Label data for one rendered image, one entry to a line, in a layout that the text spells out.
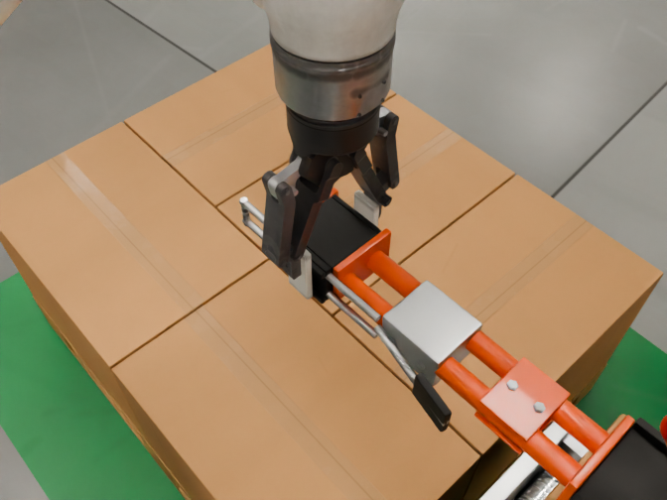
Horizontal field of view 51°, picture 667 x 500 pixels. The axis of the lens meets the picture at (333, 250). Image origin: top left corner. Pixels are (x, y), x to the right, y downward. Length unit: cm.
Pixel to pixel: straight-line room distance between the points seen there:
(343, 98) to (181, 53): 253
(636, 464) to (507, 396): 11
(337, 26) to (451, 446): 97
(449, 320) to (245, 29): 256
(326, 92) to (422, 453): 90
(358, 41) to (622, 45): 278
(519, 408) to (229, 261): 100
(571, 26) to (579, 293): 189
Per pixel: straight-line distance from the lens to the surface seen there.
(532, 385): 63
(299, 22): 46
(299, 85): 50
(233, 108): 186
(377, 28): 48
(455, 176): 169
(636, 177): 264
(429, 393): 61
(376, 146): 65
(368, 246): 68
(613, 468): 61
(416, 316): 64
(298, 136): 55
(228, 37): 307
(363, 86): 50
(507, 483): 123
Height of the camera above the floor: 174
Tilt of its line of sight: 52 degrees down
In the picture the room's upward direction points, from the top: straight up
